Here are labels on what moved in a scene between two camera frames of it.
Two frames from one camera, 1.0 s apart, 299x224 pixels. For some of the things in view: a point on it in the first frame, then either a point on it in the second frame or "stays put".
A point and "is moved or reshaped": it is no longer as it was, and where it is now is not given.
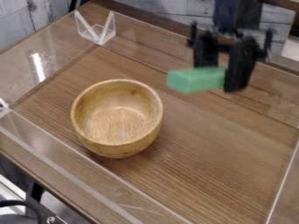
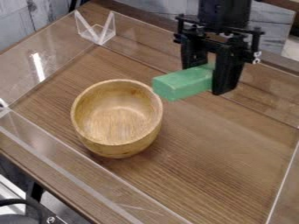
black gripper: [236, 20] → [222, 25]
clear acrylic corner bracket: [97, 33] stays put
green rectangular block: [198, 79] is moved or reshaped
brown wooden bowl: [116, 115] stays put
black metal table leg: [48, 216] stays put
